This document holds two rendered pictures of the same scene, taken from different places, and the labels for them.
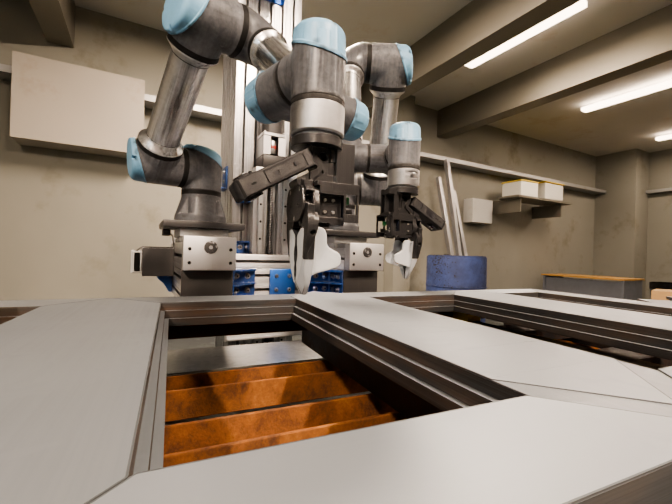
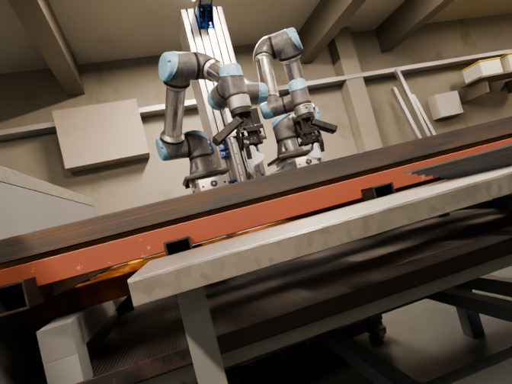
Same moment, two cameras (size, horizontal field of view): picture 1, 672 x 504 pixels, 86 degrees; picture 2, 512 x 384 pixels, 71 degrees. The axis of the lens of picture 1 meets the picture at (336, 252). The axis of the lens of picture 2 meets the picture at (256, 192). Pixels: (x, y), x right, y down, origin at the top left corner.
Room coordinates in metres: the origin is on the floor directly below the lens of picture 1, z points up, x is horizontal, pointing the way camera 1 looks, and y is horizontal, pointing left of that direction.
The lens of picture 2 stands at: (-0.62, -0.19, 0.79)
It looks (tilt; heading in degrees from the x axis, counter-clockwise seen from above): 3 degrees up; 12
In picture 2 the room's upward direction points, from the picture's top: 15 degrees counter-clockwise
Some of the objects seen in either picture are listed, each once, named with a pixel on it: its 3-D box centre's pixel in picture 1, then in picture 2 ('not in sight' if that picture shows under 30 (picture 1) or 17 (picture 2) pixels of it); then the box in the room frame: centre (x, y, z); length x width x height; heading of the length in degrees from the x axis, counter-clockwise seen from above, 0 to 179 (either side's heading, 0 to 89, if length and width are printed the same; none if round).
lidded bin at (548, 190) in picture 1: (542, 192); (509, 65); (6.21, -3.54, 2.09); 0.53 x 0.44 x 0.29; 119
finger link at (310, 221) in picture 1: (307, 225); (245, 146); (0.47, 0.04, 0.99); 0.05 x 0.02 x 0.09; 24
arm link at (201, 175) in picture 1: (199, 169); (195, 144); (1.12, 0.43, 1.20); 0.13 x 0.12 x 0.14; 133
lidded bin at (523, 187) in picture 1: (519, 190); (482, 71); (5.91, -2.99, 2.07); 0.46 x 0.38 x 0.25; 119
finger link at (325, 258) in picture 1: (319, 261); (256, 159); (0.49, 0.02, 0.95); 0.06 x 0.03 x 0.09; 114
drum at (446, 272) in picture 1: (455, 298); not in sight; (4.01, -1.34, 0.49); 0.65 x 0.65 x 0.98
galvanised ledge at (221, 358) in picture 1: (359, 348); not in sight; (1.12, -0.08, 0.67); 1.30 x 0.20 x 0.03; 115
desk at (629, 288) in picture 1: (589, 296); not in sight; (6.11, -4.31, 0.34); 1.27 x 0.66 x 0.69; 29
